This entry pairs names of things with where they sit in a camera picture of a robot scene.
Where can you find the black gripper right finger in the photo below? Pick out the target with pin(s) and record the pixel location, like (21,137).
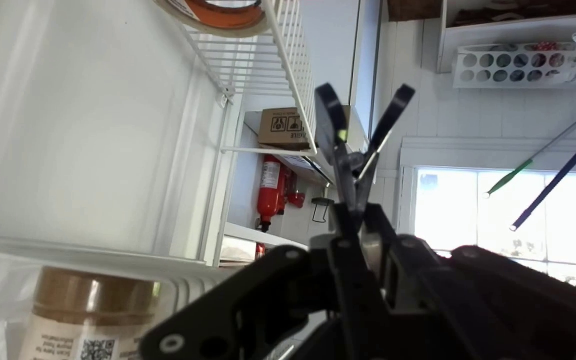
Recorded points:
(495,306)

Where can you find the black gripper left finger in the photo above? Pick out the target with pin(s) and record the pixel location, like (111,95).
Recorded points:
(272,299)

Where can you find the red fire extinguisher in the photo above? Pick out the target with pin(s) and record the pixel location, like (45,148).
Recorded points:
(279,186)

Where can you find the green stick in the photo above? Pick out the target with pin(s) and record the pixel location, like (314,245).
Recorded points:
(508,177)

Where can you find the blue stick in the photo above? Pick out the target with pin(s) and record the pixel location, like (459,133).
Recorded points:
(544,193)

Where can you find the brown cardboard box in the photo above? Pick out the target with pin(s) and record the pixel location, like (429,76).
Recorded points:
(285,128)

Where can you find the spice jar brown lid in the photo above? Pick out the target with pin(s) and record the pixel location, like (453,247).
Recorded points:
(88,317)

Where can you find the white plastic holed basket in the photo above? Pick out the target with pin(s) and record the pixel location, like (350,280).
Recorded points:
(538,64)

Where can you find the white wire door rack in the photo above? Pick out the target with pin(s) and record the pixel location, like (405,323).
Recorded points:
(120,128)

